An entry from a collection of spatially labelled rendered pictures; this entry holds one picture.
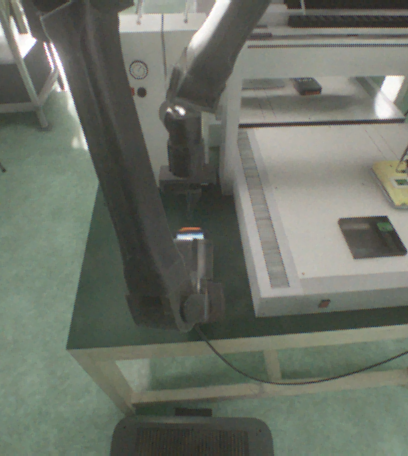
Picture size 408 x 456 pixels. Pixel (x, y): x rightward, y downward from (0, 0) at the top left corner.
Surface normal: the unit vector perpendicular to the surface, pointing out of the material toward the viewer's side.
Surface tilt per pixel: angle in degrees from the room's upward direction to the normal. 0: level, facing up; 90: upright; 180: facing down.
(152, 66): 90
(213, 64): 112
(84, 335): 0
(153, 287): 66
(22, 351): 0
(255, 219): 0
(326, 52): 90
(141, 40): 90
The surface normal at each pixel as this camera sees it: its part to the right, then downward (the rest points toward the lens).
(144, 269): -0.40, 0.36
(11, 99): 0.07, 0.76
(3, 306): 0.00, -0.65
